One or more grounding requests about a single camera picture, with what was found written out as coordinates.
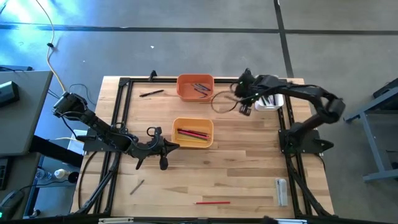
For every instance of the clear plastic item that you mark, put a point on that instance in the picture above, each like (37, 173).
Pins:
(282, 193)

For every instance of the pink pencil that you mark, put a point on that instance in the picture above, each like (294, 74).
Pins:
(194, 135)

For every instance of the black diagonal frame strut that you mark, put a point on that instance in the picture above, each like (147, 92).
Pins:
(306, 189)
(102, 186)

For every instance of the black arched frame bracket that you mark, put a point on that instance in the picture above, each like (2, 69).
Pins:
(153, 76)

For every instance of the dark purple pencil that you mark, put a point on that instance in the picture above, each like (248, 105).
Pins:
(189, 130)

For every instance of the black aluminium table frame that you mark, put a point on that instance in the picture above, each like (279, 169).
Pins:
(143, 80)

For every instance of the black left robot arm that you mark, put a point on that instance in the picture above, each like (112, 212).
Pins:
(102, 133)

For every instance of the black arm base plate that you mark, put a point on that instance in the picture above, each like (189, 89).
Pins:
(314, 146)
(90, 147)

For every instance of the clear water bottle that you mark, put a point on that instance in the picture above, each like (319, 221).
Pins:
(43, 175)

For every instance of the black computer mouse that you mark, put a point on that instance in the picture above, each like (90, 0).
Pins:
(11, 202)

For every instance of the black round cap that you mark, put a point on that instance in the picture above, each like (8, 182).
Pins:
(73, 177)

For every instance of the person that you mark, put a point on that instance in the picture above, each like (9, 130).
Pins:
(270, 220)

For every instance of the black pen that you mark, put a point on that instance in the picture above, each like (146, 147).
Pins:
(151, 93)
(274, 100)
(264, 101)

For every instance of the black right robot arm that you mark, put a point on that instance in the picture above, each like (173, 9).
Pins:
(311, 91)

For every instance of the black keyboard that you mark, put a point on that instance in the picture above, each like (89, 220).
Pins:
(3, 174)

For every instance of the grey crayon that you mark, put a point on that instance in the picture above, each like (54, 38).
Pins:
(195, 86)
(136, 187)

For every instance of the purple crayon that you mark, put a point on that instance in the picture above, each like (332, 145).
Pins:
(200, 92)

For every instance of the white paper sheet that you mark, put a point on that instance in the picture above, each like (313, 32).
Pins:
(79, 134)

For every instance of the orange plastic bin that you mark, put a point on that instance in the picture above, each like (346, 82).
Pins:
(185, 93)

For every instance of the grey metal desk frame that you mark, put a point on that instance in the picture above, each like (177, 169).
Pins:
(371, 143)

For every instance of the yellow pencil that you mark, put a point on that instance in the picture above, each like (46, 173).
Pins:
(188, 139)

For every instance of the small white bottle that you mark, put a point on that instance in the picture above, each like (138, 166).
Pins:
(60, 173)

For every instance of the blue crayon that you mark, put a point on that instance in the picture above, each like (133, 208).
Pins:
(202, 87)

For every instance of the yellow plastic bin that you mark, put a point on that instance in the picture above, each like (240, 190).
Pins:
(186, 123)

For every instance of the white plastic bin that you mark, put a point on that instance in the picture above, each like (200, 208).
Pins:
(270, 108)

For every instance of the white metal bracket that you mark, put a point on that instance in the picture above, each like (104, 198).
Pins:
(292, 221)
(115, 220)

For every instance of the black device box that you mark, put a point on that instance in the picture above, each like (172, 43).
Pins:
(7, 93)

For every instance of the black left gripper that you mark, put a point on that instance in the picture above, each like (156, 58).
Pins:
(158, 147)

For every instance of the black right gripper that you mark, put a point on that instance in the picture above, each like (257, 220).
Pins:
(248, 88)

